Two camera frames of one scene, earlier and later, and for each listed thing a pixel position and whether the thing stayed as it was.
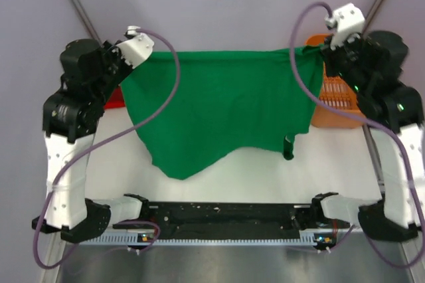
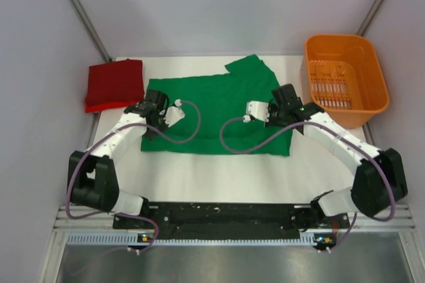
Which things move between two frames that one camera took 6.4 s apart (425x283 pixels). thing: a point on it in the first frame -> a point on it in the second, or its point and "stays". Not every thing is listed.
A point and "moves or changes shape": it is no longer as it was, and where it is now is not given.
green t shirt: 223,102 moves or changes shape
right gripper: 328,52 -> 272,107
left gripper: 110,49 -> 164,125
